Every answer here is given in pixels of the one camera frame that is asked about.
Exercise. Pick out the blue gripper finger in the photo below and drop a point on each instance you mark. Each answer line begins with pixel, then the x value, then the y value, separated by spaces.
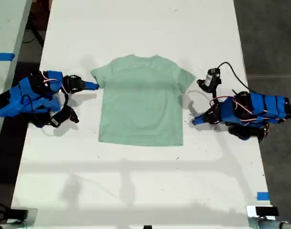
pixel 90 84
pixel 203 121
pixel 90 88
pixel 203 116

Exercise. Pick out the pale green T-shirt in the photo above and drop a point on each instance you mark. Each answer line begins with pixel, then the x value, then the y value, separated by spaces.
pixel 140 102

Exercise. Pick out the long blue tape strip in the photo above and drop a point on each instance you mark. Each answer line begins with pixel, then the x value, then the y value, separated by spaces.
pixel 2 56

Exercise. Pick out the white side table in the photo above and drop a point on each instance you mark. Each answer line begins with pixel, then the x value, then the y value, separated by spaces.
pixel 7 28

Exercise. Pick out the short blue tape strip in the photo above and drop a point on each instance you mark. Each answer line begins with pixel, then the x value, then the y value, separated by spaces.
pixel 263 196

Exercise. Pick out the small black box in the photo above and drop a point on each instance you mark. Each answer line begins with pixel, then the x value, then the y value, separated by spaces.
pixel 19 214
pixel 266 211

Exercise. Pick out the small black clip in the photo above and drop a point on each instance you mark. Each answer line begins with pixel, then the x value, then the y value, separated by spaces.
pixel 147 227

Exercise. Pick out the short black camera stalk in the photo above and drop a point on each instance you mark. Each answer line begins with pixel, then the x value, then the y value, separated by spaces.
pixel 66 101
pixel 214 97

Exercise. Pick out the black camera box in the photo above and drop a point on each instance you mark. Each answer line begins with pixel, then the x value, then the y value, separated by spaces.
pixel 62 118
pixel 210 80

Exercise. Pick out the white frame tube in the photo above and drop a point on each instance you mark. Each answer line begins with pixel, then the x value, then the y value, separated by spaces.
pixel 271 224

